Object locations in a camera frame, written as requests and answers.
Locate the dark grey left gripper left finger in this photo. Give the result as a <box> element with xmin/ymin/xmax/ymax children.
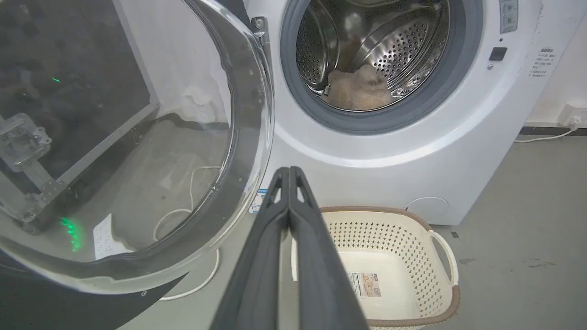
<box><xmin>210</xmin><ymin>167</ymin><xmax>290</xmax><ymax>330</ymax></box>

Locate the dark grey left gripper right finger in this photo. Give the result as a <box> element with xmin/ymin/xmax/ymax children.
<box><xmin>288</xmin><ymin>166</ymin><xmax>370</xmax><ymax>330</ymax></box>

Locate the transparent washing machine door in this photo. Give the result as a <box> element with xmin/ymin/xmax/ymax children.
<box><xmin>0</xmin><ymin>0</ymin><xmax>276</xmax><ymax>330</ymax></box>

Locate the white front-load washing machine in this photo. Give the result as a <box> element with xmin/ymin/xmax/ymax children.
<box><xmin>238</xmin><ymin>0</ymin><xmax>587</xmax><ymax>226</ymax></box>

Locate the cream perforated laundry basket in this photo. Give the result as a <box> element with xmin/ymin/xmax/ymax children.
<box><xmin>291</xmin><ymin>206</ymin><xmax>461</xmax><ymax>330</ymax></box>

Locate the white power strip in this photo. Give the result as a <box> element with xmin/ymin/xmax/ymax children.
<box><xmin>93</xmin><ymin>214</ymin><xmax>133</xmax><ymax>261</ymax></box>

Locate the beige towel in drum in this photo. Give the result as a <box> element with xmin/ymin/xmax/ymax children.
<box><xmin>327</xmin><ymin>64</ymin><xmax>394</xmax><ymax>111</ymax></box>

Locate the black flight case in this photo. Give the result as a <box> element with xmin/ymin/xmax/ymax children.
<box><xmin>0</xmin><ymin>0</ymin><xmax>161</xmax><ymax>230</ymax></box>

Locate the white power cable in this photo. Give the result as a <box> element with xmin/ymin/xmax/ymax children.
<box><xmin>153</xmin><ymin>165</ymin><xmax>222</xmax><ymax>302</ymax></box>

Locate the white wall cable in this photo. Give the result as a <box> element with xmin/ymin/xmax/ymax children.
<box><xmin>514</xmin><ymin>125</ymin><xmax>579</xmax><ymax>143</ymax></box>

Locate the white wall socket plug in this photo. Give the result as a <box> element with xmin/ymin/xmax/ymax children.
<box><xmin>557</xmin><ymin>104</ymin><xmax>587</xmax><ymax>129</ymax></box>

